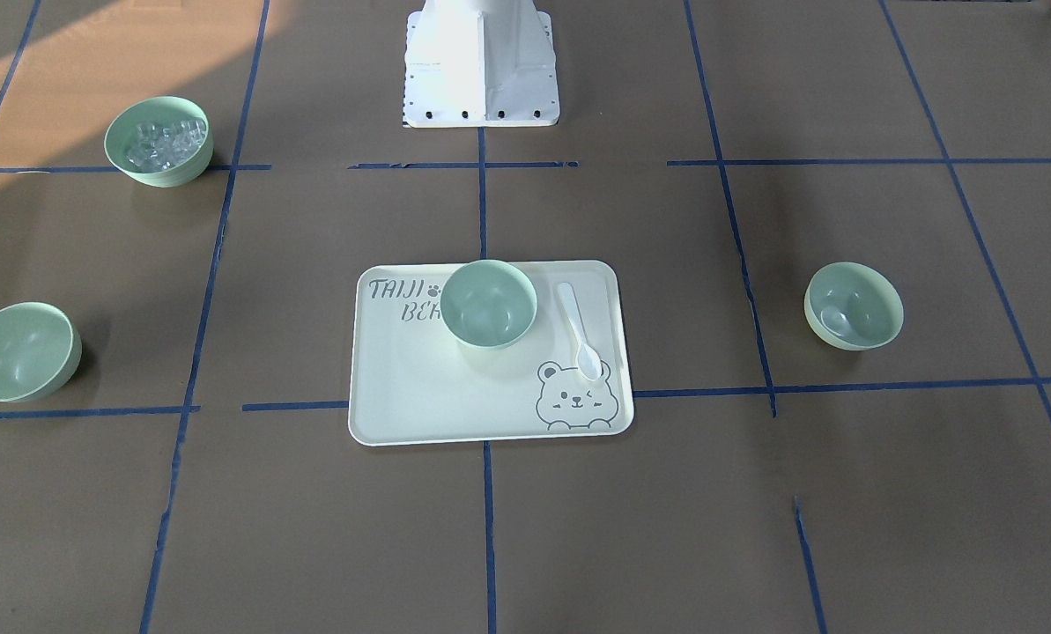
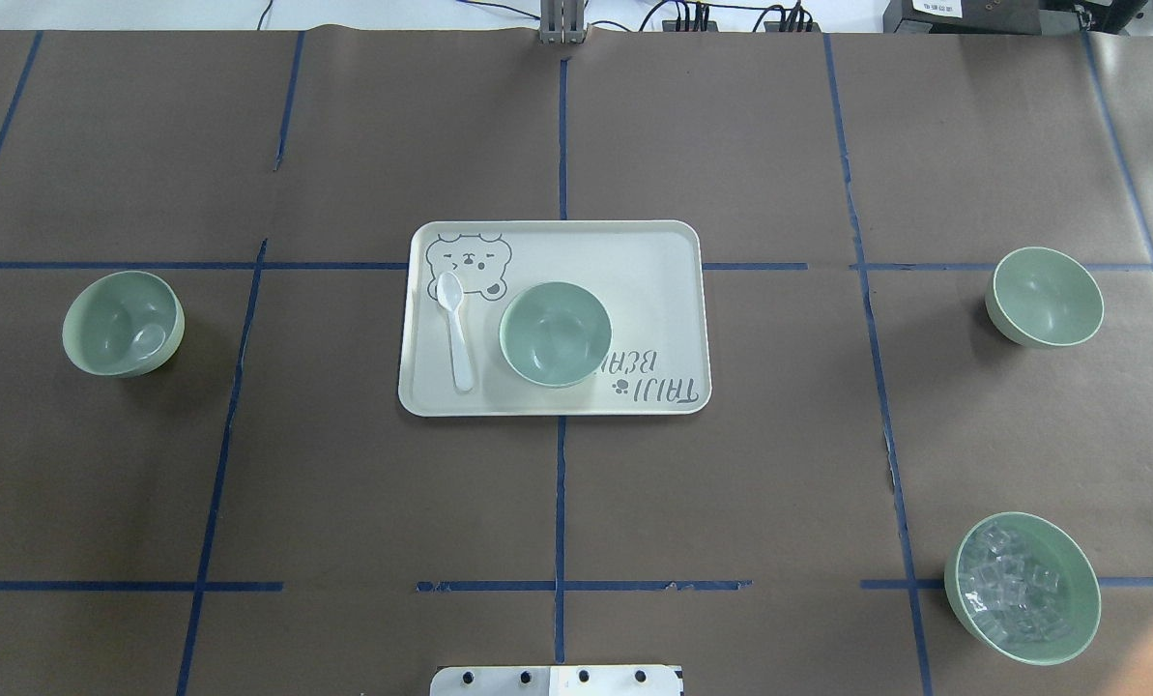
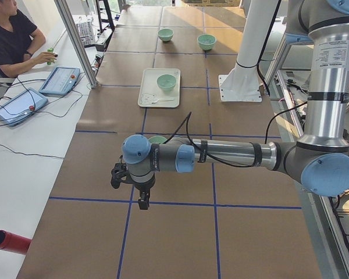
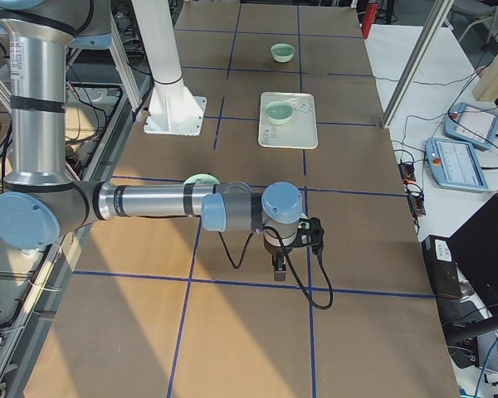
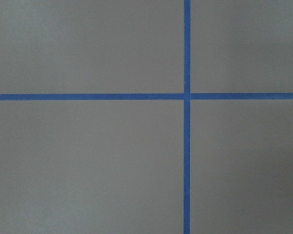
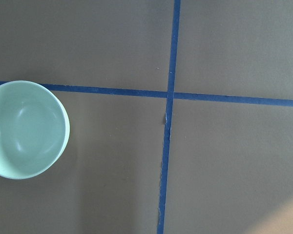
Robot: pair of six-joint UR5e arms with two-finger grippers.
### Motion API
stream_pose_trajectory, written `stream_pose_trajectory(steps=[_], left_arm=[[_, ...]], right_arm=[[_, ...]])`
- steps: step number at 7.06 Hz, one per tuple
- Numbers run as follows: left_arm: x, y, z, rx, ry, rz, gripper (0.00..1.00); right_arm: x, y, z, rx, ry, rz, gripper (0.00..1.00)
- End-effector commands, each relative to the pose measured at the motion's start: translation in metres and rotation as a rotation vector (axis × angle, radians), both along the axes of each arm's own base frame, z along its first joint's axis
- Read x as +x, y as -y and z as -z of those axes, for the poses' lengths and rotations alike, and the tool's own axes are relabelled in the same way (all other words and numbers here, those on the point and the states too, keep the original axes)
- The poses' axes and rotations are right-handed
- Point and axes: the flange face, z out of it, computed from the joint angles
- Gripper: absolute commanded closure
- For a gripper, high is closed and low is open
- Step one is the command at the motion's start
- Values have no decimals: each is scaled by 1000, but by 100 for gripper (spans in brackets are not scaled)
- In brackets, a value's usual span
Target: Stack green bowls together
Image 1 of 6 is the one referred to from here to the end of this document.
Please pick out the green bowl robot's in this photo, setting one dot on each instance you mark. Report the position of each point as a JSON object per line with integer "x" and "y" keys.
{"x": 853, "y": 307}
{"x": 40, "y": 349}

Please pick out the white plastic spoon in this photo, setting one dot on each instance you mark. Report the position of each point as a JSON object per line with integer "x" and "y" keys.
{"x": 588, "y": 362}

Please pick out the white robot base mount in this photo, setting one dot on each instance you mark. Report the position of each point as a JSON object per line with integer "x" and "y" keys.
{"x": 479, "y": 64}

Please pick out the cream bear serving tray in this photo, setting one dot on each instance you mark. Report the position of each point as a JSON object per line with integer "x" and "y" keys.
{"x": 412, "y": 382}

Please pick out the green bowl on tray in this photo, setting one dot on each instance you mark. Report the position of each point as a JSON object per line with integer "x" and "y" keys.
{"x": 488, "y": 304}

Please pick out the green bowl with ice cubes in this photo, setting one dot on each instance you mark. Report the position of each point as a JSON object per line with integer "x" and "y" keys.
{"x": 164, "y": 141}

